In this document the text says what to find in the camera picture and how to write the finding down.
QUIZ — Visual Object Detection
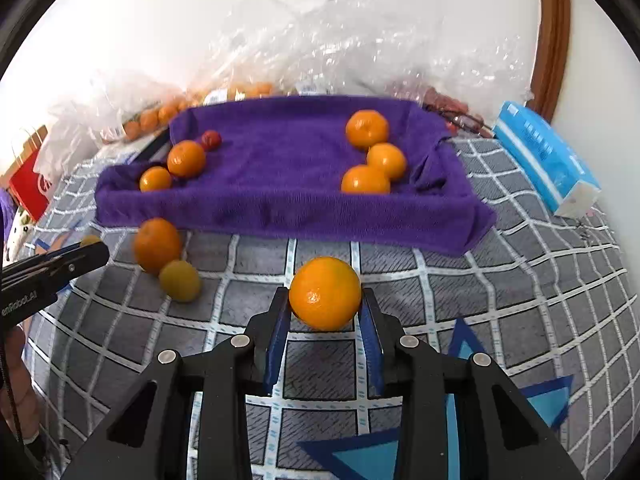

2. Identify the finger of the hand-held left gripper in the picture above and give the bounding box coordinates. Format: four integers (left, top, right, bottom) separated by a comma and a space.
47, 242, 110, 283

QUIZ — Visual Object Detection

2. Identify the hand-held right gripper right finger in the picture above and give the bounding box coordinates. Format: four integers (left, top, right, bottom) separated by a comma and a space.
360, 286, 583, 480

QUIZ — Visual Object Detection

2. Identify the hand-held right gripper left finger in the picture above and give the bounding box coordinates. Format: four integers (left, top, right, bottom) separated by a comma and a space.
61, 287, 292, 480

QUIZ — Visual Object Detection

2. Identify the orange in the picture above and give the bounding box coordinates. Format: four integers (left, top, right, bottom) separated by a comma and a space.
166, 140, 207, 179
133, 217, 183, 273
139, 166, 173, 193
366, 142, 407, 182
346, 109, 390, 150
288, 256, 362, 332
341, 165, 391, 196

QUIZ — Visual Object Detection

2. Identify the person's left hand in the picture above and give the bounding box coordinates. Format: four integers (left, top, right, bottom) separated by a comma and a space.
0, 325, 41, 443

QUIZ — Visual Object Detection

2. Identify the red paper bag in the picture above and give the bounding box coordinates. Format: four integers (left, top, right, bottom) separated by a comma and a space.
9, 125, 53, 223

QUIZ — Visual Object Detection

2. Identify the yellow-green round fruit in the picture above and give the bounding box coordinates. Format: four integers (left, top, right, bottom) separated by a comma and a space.
159, 259, 202, 303

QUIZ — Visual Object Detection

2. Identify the white plastic bag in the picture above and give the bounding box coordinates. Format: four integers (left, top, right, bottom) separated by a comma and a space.
37, 72, 131, 176

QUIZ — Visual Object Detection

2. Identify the grey grid printed blanket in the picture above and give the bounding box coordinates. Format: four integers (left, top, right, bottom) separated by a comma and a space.
20, 135, 636, 480

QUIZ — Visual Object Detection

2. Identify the purple towel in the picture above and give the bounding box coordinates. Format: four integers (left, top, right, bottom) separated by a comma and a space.
94, 96, 498, 256

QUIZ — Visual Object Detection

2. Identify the labelled plastic bag of oranges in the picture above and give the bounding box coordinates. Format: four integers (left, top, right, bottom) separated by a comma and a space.
197, 77, 278, 107

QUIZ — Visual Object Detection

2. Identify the blue tissue pack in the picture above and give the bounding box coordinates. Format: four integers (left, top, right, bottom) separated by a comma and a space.
492, 101, 602, 218

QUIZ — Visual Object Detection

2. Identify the plastic bag of red fruit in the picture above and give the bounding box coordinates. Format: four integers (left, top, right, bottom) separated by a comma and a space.
390, 60, 531, 117

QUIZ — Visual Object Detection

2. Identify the crumpled clear plastic bag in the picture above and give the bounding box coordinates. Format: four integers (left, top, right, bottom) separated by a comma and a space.
210, 0, 531, 106

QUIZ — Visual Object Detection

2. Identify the wooden door frame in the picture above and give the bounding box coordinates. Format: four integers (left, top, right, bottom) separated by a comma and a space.
530, 0, 572, 123

